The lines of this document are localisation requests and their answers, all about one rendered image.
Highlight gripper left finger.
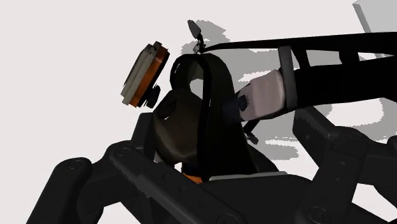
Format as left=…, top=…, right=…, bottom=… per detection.
left=26, top=112, right=246, bottom=224

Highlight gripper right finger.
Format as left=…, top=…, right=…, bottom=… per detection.
left=292, top=106, right=397, bottom=224

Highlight grey block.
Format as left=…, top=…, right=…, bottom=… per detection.
left=352, top=0, right=397, bottom=34

